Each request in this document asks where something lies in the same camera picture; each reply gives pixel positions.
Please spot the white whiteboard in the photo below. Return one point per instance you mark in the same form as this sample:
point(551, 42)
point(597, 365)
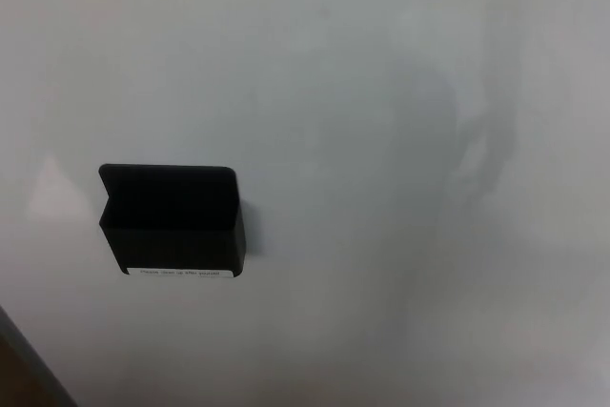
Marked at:
point(381, 92)

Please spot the black magnetic marker holder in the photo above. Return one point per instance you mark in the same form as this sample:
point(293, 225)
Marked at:
point(176, 230)

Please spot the grey whiteboard frame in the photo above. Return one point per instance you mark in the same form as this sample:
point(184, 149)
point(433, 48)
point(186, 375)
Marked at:
point(28, 359)

